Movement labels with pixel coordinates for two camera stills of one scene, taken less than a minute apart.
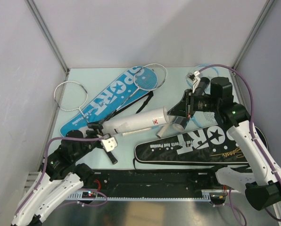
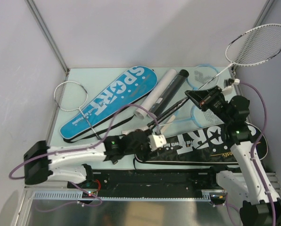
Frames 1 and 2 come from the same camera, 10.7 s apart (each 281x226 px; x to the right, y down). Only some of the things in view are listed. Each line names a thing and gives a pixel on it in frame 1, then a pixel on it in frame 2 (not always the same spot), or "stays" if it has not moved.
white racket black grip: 72,96 stays
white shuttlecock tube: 149,118 to 141,113
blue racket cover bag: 137,82 stays
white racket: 147,77 to 253,46
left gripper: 97,127 to 145,155
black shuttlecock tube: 180,108 to 174,88
